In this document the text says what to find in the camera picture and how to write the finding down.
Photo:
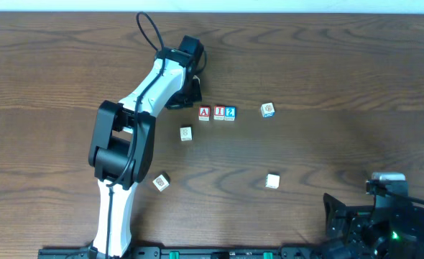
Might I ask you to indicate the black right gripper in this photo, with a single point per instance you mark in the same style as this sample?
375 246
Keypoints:
341 216

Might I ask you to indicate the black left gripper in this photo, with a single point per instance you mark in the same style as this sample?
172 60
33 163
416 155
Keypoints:
182 101

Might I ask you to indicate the red letter A block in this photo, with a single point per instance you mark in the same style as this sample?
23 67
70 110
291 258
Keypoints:
204 113

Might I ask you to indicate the red letter I block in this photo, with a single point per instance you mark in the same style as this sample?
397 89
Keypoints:
219 112

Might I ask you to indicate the blue number 2 block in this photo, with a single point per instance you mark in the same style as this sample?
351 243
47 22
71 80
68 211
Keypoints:
230 113

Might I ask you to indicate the white block near right arm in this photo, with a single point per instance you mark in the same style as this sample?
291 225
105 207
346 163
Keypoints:
272 181

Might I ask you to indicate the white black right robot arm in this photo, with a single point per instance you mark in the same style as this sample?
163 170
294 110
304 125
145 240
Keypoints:
392 227

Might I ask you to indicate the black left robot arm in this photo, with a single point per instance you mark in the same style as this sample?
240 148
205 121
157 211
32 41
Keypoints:
122 144

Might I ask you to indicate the plain white block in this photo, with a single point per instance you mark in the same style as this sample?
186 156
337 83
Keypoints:
186 134

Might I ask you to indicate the blue-edged picture block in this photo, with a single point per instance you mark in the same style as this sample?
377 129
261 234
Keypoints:
267 110

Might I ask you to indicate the white block black pattern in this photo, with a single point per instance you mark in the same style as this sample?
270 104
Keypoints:
162 181

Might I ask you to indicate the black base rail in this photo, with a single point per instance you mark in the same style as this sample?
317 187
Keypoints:
182 253

